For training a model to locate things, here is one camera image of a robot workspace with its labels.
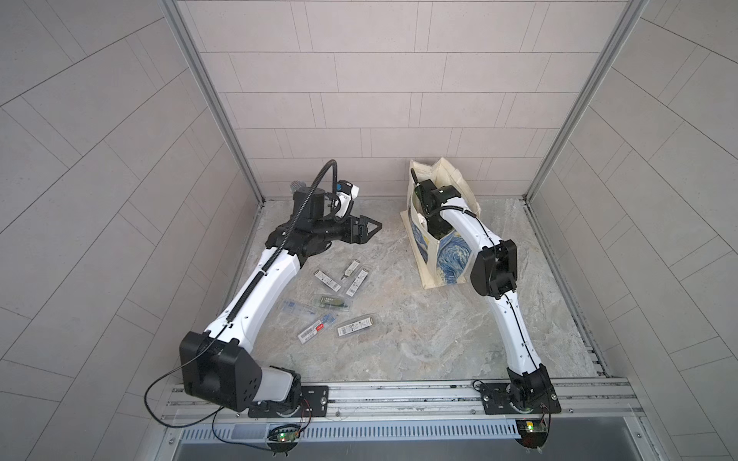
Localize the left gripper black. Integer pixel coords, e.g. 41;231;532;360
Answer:
308;211;380;246

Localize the clear compass case white label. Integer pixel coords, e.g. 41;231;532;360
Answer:
346;268;370;298

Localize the clear compass case wide label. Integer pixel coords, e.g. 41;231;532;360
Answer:
336;315;376;338

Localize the clear compass case blue pen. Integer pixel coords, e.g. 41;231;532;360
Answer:
282;300;317;319

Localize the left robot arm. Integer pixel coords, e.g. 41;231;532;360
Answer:
180;181;382;415

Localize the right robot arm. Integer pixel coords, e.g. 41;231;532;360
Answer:
411;170;561;414

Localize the small clear compass case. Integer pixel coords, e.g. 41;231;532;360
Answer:
341;259;361;280

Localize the clear compass case barcode label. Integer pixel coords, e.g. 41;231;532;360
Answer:
314;269;342;293

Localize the glitter microphone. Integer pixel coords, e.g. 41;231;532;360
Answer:
290;181;309;194

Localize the clear case red white label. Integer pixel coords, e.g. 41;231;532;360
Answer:
297;312;338;345

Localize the left controller board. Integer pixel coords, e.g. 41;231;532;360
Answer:
266;424;302;454

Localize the controller board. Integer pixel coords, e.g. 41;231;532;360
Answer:
266;424;302;454
515;419;549;449

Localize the right controller board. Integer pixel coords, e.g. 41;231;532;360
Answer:
515;419;549;449

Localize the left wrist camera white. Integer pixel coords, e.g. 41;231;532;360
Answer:
334;180;359;223

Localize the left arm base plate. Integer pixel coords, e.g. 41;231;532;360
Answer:
247;385;330;418

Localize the aluminium mounting rail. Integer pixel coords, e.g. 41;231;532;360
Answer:
158;378;645;426

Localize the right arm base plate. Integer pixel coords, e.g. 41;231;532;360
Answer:
472;380;562;415

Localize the black cable left base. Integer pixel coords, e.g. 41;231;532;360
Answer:
142;339;312;451

